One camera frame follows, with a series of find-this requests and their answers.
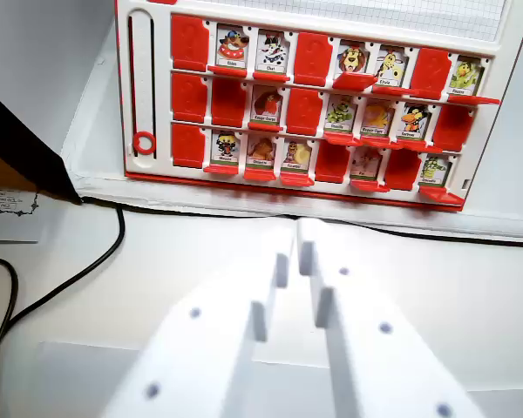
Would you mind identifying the red question-mark flap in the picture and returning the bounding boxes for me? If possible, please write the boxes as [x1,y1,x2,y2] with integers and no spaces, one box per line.
[202,163,241,175]

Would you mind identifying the white printed paper label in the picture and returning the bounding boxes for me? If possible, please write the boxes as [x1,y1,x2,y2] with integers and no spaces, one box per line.
[0,186,41,244]

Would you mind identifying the white base sheet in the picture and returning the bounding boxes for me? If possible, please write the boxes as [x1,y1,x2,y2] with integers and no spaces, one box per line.
[59,25,523,246]

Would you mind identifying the red and white game board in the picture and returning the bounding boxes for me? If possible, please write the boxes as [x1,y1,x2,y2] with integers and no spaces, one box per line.
[114,0,523,213]

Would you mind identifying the black cable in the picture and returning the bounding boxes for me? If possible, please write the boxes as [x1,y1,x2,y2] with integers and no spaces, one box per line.
[0,257,20,418]
[0,196,126,366]
[120,204,523,249]

